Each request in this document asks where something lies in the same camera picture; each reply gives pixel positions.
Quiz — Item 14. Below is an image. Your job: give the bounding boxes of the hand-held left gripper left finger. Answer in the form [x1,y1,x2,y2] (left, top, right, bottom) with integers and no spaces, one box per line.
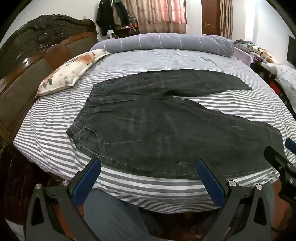
[25,158,102,241]

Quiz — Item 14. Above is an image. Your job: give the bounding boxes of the brown wooden door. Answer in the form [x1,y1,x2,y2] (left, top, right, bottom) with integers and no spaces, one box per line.
[201,0,221,36]

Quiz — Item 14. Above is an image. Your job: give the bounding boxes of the grey white striped bed sheet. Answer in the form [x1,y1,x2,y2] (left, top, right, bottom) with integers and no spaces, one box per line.
[13,47,296,215]

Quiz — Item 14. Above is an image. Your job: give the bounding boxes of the person's right leg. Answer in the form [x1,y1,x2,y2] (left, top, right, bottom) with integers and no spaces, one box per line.
[261,182,276,232]

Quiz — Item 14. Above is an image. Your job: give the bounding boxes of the dark grey denim pants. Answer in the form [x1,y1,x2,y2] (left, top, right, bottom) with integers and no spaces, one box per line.
[66,69,288,181]

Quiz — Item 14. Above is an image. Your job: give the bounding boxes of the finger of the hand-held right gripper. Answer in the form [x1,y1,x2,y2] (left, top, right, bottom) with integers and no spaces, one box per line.
[264,146,296,205]
[285,138,296,154]

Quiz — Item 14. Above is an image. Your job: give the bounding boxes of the person's leg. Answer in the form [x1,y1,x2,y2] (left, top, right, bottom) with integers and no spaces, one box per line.
[261,182,276,232]
[83,188,153,241]

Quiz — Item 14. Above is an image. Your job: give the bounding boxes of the person's left leg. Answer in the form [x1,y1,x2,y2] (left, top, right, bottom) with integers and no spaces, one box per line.
[83,188,153,241]

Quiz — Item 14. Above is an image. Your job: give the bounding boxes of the dark hanging clothes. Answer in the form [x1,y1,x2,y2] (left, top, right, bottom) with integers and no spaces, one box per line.
[96,0,130,35]

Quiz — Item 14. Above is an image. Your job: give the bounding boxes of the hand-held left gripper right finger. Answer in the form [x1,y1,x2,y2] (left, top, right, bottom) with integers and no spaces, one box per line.
[196,159,275,241]

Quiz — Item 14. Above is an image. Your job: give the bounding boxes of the beige patterned curtain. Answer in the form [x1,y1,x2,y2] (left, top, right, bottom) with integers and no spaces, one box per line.
[220,0,233,40]

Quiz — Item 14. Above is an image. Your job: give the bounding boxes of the lilac cloth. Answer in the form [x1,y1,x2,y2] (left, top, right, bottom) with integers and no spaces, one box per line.
[233,46,253,67]

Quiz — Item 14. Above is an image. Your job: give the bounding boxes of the black wall television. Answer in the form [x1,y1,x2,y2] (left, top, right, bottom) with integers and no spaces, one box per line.
[286,35,296,68]

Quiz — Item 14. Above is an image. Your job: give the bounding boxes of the cluttered bedside table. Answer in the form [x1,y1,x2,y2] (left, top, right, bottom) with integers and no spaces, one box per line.
[106,23,140,40]

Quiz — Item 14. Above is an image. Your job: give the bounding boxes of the floral cushion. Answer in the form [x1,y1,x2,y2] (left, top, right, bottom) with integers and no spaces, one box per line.
[248,45,277,63]

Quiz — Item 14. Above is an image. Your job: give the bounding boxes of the floral pillow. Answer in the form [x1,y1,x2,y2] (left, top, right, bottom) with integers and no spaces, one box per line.
[36,49,111,96]

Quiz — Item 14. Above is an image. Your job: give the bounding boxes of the dark carved wooden headboard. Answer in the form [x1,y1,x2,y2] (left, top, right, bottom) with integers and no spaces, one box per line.
[0,14,100,149]

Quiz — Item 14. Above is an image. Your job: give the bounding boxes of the pink patterned curtain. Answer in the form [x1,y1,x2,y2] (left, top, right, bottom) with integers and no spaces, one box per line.
[121,0,186,35]

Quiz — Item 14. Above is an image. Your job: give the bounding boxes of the grey rolled quilt white lines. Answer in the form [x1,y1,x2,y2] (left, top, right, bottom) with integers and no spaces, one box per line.
[89,33,235,58]

